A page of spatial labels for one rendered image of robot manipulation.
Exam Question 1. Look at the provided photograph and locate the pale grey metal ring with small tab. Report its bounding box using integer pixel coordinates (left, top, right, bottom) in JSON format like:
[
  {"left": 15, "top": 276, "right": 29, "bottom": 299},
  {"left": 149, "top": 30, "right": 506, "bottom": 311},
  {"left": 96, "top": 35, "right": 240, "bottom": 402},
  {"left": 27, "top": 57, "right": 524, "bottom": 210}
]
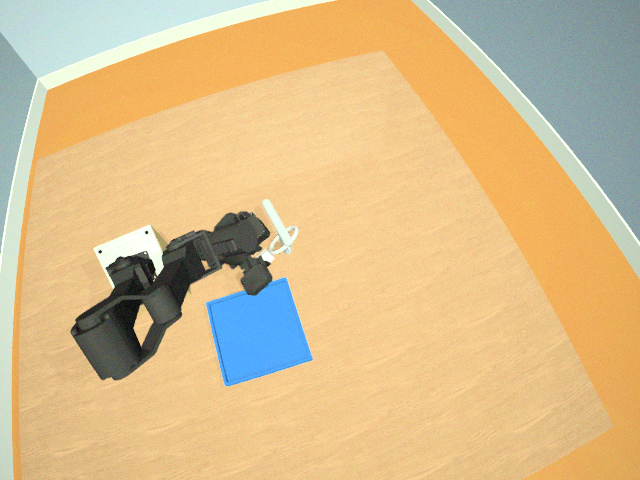
[{"left": 256, "top": 226, "right": 299, "bottom": 262}]

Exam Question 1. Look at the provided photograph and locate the blue tray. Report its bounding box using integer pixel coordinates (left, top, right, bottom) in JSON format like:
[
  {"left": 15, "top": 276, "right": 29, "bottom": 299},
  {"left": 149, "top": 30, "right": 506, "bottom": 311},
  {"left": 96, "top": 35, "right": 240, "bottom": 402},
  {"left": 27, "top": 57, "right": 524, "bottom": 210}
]
[{"left": 206, "top": 277, "right": 313, "bottom": 386}]

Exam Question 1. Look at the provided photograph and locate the grey t-shaped steel stake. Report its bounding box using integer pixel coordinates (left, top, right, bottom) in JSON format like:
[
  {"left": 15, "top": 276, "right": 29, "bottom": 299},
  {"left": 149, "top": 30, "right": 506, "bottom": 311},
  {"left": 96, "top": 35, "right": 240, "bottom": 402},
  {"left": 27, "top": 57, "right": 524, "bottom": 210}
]
[{"left": 262, "top": 199, "right": 293, "bottom": 254}]

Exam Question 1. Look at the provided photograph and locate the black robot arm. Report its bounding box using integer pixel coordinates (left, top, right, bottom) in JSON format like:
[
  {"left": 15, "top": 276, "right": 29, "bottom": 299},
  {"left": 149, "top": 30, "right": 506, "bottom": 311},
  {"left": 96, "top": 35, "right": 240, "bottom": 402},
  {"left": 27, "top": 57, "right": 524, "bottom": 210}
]
[{"left": 70, "top": 211, "right": 270, "bottom": 381}]

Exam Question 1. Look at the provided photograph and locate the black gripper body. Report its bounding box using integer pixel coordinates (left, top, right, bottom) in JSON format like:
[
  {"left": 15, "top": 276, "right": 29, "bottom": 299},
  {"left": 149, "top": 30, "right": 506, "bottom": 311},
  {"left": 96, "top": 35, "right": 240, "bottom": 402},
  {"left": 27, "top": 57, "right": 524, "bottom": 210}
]
[{"left": 214, "top": 213, "right": 273, "bottom": 296}]

